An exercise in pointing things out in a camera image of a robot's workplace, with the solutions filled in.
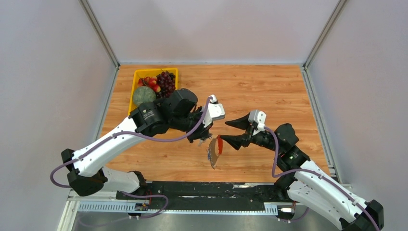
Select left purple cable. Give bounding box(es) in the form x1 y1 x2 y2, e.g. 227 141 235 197
50 97 214 189

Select green melon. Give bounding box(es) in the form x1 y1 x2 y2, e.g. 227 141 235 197
132 86 156 106

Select red handled key organizer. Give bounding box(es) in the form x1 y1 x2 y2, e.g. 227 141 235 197
207 135 223 169

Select purple cable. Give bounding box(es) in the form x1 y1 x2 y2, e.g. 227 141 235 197
263 126 382 231
50 97 214 189

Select dark purple grapes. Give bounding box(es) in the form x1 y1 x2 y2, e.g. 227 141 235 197
156 71 176 99

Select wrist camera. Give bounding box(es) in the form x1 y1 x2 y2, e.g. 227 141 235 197
202 94 226 128
248 109 267 135

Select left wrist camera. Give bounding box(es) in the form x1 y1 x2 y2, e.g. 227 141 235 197
202 94 226 128

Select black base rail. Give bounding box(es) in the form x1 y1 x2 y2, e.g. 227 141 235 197
68 180 357 220

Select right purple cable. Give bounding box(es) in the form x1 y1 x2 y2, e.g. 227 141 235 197
263 126 382 231

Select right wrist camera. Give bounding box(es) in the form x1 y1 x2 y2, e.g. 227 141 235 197
248 109 267 135

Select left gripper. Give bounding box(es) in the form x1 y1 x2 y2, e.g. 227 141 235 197
171 106 214 143

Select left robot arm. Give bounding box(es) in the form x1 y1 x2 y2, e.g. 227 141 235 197
61 89 225 199

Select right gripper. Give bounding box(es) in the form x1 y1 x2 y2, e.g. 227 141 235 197
219 113 282 154

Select yellow plastic tray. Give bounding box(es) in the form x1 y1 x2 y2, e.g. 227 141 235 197
128 68 179 113

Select red peaches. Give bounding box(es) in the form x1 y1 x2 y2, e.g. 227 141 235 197
137 77 161 93

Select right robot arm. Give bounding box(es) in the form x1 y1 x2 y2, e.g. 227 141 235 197
221 110 384 231

